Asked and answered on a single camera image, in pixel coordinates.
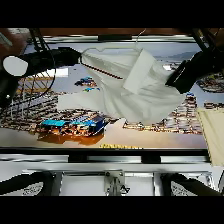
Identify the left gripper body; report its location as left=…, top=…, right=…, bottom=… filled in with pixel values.
left=57, top=46, right=83, bottom=68

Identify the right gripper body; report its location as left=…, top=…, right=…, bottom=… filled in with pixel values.
left=165, top=57, right=201, bottom=95

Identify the white T-shirt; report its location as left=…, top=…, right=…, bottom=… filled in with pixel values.
left=57, top=46, right=188, bottom=125

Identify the beige garment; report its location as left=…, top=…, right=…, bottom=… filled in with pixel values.
left=195, top=107, right=224, bottom=167

